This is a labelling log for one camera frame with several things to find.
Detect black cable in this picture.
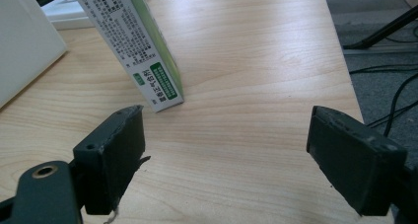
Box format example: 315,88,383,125
383,73,418,138
348,63,418,75

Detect green and white carton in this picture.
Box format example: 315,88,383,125
67,0,185,113

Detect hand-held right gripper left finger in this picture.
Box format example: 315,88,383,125
72,105,152,216

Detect white box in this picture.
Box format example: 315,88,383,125
0,0,69,110

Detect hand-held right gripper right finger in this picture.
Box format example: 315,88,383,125
306,105,408,217

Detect black cables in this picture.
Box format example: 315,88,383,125
342,5,418,50

